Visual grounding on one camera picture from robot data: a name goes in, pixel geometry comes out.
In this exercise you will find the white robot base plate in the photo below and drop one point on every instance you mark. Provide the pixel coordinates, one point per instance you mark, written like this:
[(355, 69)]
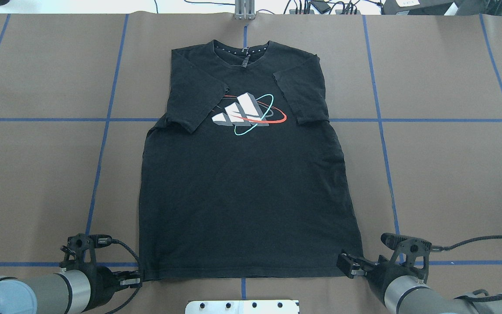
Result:
[(243, 307)]

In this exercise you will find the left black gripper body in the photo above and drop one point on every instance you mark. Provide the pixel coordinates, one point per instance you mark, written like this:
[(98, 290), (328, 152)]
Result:
[(100, 281)]

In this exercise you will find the aluminium frame post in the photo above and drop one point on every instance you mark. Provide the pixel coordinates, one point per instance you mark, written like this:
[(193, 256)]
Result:
[(244, 10)]

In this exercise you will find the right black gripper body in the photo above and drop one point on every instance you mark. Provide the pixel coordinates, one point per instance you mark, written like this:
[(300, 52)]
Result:
[(380, 278)]

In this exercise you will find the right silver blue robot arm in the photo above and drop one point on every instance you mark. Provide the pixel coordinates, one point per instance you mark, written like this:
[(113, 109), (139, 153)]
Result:
[(401, 291)]

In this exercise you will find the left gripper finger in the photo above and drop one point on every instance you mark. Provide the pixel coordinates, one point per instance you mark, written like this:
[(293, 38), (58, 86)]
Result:
[(130, 279)]

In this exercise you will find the black printed t-shirt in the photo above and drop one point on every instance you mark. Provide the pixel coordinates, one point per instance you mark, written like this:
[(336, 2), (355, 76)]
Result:
[(244, 176)]

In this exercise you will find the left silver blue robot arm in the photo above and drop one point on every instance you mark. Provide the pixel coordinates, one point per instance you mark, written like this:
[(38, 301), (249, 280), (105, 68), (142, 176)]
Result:
[(65, 292)]

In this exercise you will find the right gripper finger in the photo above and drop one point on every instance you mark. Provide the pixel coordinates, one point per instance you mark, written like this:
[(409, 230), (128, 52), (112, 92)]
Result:
[(353, 266)]

